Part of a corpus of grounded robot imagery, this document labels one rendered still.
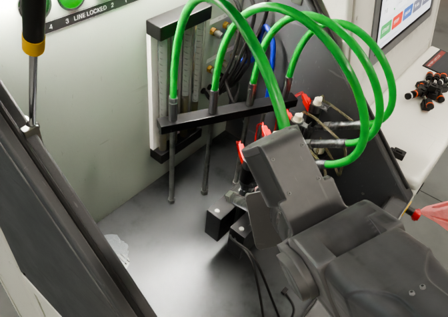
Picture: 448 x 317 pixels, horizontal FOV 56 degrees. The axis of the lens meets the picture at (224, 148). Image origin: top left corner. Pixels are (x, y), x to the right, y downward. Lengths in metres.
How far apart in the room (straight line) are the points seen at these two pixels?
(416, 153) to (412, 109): 0.19
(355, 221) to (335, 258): 0.04
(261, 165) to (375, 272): 0.14
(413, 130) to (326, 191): 0.88
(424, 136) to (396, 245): 0.95
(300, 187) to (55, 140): 0.55
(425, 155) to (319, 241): 0.87
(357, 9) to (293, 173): 0.69
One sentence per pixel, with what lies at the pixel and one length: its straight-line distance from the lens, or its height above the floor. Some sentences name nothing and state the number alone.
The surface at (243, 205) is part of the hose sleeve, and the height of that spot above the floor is 1.17.
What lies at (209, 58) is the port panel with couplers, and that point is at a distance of 1.02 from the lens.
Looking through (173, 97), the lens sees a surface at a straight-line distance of 0.83.
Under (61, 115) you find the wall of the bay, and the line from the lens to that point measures 0.79.
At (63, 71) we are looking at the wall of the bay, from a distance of 0.75.
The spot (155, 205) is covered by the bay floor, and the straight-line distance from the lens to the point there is 1.07.
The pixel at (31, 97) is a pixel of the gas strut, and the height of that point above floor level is 1.38.
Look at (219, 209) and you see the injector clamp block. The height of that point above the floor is 0.98.
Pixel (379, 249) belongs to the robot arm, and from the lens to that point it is 0.29.
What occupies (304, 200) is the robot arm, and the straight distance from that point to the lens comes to 0.35.
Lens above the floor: 1.67
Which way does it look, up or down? 44 degrees down
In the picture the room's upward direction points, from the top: 8 degrees clockwise
